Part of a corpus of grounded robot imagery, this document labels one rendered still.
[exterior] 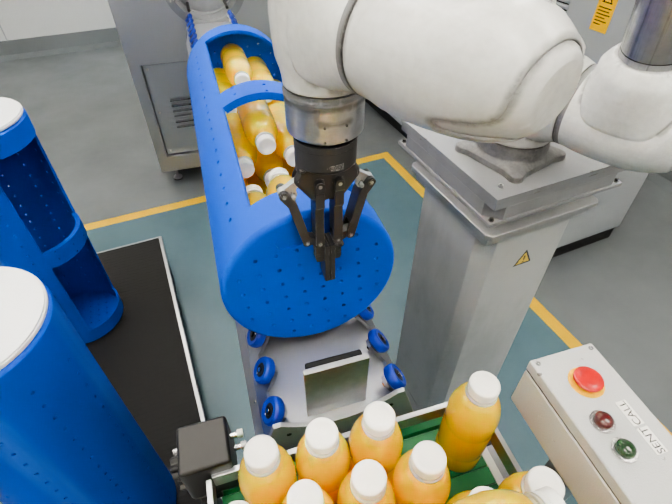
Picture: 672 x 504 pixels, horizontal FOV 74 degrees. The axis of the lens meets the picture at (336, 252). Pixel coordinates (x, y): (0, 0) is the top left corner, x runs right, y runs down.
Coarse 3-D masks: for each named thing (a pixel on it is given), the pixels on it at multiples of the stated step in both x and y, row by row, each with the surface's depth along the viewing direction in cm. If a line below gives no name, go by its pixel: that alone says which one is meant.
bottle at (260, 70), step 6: (252, 60) 126; (258, 60) 126; (252, 66) 123; (258, 66) 122; (264, 66) 124; (258, 72) 119; (264, 72) 119; (252, 78) 119; (258, 78) 118; (264, 78) 118; (270, 78) 119
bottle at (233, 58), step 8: (224, 48) 123; (232, 48) 121; (240, 48) 123; (224, 56) 120; (232, 56) 117; (240, 56) 117; (224, 64) 118; (232, 64) 114; (240, 64) 114; (248, 64) 116; (232, 72) 113; (240, 72) 113; (248, 72) 114; (232, 80) 114
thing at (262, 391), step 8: (264, 344) 79; (248, 352) 82; (256, 352) 80; (256, 360) 79; (256, 384) 77; (272, 384) 74; (256, 392) 76; (264, 392) 75; (264, 400) 74; (264, 424) 72; (264, 432) 71
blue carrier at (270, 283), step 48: (192, 48) 123; (192, 96) 110; (240, 96) 89; (240, 192) 69; (240, 240) 63; (288, 240) 64; (384, 240) 69; (240, 288) 67; (288, 288) 70; (336, 288) 74; (288, 336) 79
